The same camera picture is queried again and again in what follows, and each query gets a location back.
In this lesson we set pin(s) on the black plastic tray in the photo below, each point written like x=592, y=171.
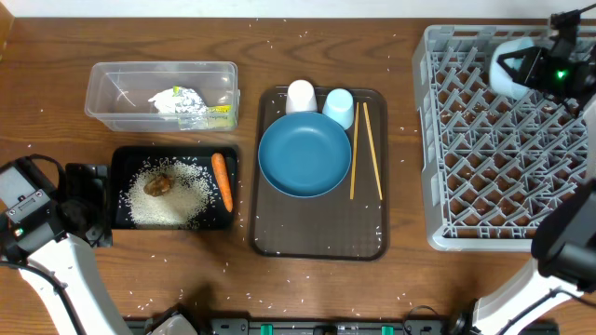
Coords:
x=127, y=160

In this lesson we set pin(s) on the white napkin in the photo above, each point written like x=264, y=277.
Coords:
x=165, y=102

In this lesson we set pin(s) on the pile of white rice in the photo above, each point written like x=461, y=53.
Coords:
x=192, y=194

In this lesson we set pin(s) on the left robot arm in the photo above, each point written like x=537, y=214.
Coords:
x=66, y=278

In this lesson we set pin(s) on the foil wrapper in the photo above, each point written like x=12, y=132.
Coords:
x=189, y=107

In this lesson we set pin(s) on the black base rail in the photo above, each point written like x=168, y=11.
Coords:
x=238, y=326

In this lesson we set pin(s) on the dark blue plate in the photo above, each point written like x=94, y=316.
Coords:
x=304, y=155

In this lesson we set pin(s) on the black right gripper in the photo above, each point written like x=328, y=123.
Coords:
x=536, y=57

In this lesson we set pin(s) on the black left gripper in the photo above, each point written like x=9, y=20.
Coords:
x=98, y=187

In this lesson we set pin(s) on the grey dishwasher rack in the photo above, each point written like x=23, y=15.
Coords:
x=494, y=167

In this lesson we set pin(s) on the wooden chopstick left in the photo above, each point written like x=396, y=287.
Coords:
x=354, y=153

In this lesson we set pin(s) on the brown food lump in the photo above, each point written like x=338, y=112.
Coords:
x=159, y=185

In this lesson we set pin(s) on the orange carrot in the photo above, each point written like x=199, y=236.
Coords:
x=221, y=176

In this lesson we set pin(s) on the wooden chopstick right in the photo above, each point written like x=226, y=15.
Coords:
x=372, y=150

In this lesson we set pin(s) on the light blue bowl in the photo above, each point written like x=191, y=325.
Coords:
x=500, y=82

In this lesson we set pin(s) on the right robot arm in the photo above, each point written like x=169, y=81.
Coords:
x=562, y=266

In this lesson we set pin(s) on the yellow green snack packet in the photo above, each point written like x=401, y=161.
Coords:
x=221, y=116

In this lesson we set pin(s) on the pink plastic cup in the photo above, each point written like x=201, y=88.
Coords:
x=301, y=97

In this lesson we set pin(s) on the dark brown serving tray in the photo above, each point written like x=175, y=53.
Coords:
x=330, y=226

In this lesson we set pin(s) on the clear plastic bin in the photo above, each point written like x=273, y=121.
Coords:
x=118, y=92

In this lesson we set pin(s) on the light blue plastic cup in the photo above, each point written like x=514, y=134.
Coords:
x=339, y=106

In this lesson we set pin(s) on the wooden chopstick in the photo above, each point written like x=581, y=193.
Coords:
x=372, y=150
x=354, y=153

